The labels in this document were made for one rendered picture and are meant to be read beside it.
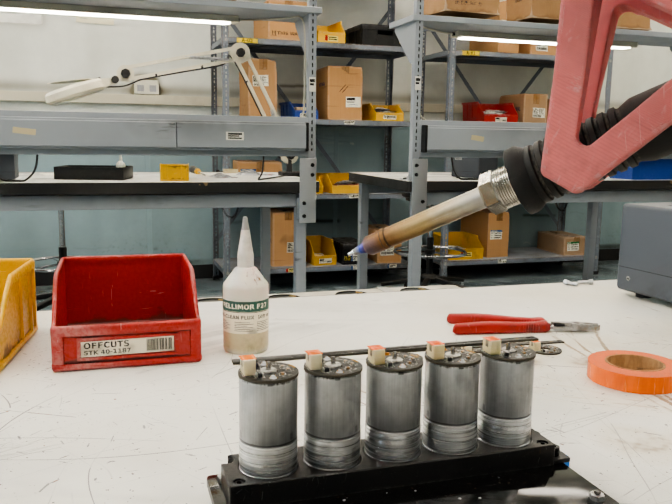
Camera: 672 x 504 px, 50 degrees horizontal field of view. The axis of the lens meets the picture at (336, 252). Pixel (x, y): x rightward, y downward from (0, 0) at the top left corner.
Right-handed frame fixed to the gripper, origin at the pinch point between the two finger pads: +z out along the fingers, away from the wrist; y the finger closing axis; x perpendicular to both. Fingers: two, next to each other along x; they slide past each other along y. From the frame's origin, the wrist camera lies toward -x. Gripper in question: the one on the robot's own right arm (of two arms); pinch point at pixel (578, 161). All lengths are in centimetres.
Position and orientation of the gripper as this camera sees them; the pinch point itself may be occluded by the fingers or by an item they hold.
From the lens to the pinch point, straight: 26.0
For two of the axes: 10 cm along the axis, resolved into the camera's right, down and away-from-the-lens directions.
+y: -4.7, 1.3, -8.8
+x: 7.8, 5.3, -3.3
